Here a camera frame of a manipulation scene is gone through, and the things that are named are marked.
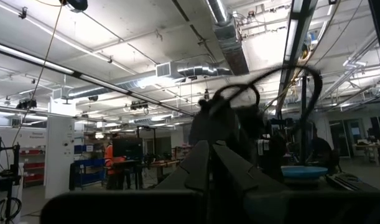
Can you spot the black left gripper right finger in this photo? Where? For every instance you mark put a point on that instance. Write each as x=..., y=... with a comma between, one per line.
x=230, y=171

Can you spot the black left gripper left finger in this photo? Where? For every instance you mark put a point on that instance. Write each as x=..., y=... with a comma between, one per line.
x=196, y=168

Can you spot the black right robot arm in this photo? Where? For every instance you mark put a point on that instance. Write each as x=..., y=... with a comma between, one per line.
x=220, y=121

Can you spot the black computer monitor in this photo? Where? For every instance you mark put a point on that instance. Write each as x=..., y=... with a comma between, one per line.
x=127, y=149

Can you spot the blue bowl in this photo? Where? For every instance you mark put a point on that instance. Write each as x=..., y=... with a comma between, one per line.
x=303, y=171

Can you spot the person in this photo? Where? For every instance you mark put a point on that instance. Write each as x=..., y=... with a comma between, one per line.
x=320, y=149
x=110, y=161

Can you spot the blue storage bins rack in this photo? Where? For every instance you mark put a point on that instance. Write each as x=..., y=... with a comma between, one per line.
x=88, y=174

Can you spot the overhead LED light bar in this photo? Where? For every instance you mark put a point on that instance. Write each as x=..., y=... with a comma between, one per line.
x=293, y=28
x=93, y=81

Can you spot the white square pillar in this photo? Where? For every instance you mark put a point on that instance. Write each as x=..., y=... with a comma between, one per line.
x=59, y=155

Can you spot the red storage bins shelf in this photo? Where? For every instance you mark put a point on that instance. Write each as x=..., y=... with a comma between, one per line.
x=32, y=166

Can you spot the black equipment stand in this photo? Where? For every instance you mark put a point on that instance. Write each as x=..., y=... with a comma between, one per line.
x=12, y=183

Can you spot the black round overhead fixture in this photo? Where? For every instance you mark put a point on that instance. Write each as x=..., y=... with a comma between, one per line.
x=77, y=3

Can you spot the black vertical frame post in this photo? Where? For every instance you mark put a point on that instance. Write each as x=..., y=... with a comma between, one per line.
x=303, y=124

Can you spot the silver ribbed duct with vent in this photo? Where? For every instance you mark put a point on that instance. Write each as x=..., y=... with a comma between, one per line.
x=192, y=70

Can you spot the large silver rectangular duct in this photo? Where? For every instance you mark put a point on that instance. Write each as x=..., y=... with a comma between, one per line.
x=230, y=40

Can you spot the black ceiling camera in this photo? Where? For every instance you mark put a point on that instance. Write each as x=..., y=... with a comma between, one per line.
x=26, y=104

